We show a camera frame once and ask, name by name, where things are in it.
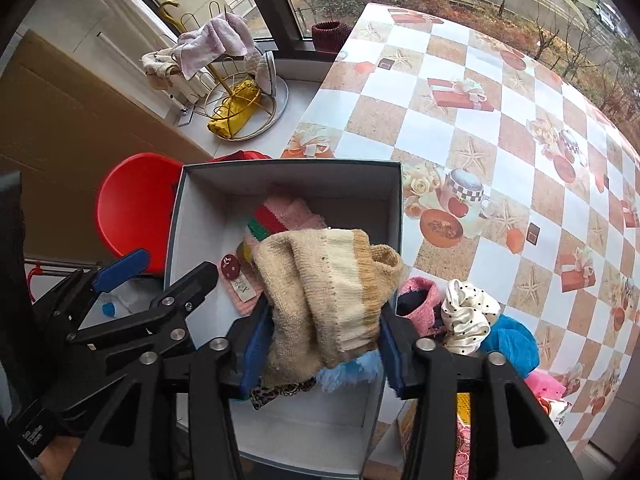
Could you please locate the red patterned cardboard box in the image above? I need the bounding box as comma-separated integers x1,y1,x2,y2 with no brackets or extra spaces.
396,392,471,480

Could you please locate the leopard print scrunchie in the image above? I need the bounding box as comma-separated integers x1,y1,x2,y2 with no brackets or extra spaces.
250,377,317,411

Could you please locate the pink striped knit glove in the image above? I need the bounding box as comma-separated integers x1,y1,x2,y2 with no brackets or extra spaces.
218,195,328,316

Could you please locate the light blue fluffy duster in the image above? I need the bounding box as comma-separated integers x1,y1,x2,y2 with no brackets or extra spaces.
316,350,382,393

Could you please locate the white detergent bottle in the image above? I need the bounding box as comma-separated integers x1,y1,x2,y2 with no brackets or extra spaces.
80,278,156,330

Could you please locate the red plastic chair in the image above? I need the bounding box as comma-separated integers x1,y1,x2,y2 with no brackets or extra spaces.
95,148,274,276

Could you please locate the pink hanging towel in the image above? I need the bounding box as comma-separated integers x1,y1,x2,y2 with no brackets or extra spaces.
174,12,255,79

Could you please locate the beige hanging cloth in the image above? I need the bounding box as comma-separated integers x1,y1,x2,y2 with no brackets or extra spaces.
141,48,202,96

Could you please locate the white polka dot scrunchie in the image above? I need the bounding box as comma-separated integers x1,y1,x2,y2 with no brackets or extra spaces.
440,278,502,356

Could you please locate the checkered patterned tablecloth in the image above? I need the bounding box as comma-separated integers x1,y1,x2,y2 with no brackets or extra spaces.
283,3,639,453

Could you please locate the dark red knit slipper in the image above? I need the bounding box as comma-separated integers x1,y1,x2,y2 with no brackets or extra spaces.
311,21,352,54

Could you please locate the pink black knit sock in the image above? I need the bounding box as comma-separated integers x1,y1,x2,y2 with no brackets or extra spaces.
396,276,446,337

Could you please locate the beige knit hat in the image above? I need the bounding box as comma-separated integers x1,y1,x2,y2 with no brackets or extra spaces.
262,229,404,387

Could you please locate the person's left hand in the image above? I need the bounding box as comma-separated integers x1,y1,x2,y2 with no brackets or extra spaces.
35,437,81,480

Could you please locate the grey white cardboard box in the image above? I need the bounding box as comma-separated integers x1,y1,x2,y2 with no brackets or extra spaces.
165,159,402,479

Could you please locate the gold wire umbrella stand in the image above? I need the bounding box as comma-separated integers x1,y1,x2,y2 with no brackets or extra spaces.
160,0,290,142

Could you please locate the brown cardboard panel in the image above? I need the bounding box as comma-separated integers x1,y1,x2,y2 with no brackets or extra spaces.
1,30,209,262

